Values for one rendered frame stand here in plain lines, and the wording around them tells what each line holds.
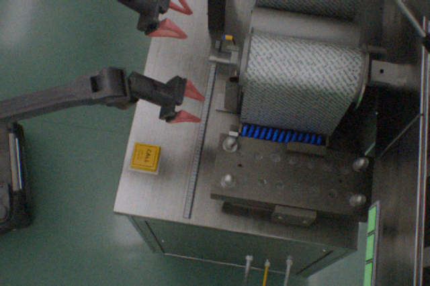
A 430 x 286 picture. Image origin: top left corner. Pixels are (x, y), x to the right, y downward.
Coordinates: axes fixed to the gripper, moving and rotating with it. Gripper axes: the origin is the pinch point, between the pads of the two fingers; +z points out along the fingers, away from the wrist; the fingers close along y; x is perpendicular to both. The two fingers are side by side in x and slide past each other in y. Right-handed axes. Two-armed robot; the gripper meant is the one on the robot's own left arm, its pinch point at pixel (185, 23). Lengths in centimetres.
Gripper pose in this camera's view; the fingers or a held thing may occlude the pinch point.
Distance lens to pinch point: 116.1
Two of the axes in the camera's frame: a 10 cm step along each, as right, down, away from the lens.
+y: -1.6, 9.3, -3.3
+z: 7.5, 3.4, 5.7
